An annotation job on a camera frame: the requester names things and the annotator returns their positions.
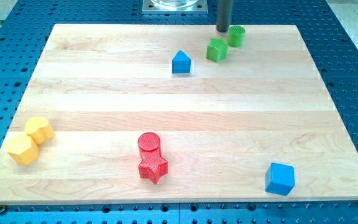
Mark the blue triangle block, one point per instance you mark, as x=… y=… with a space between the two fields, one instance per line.
x=181 y=63

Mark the red cylinder block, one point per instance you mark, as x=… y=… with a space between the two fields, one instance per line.
x=148 y=144

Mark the red star block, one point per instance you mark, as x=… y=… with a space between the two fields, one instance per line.
x=153 y=165

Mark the wooden board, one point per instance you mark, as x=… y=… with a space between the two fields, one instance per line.
x=102 y=86

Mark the green star block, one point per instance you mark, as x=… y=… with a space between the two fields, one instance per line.
x=217 y=50

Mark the green cylinder block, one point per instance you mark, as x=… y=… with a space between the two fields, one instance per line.
x=236 y=36

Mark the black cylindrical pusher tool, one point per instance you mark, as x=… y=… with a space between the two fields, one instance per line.
x=224 y=15

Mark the blue cube block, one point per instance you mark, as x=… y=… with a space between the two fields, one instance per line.
x=279 y=179

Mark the yellow heart block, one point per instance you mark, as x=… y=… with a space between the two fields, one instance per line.
x=39 y=129

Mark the yellow hexagon block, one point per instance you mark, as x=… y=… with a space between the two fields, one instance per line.
x=23 y=149

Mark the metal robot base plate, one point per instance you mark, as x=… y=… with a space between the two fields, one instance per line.
x=174 y=6

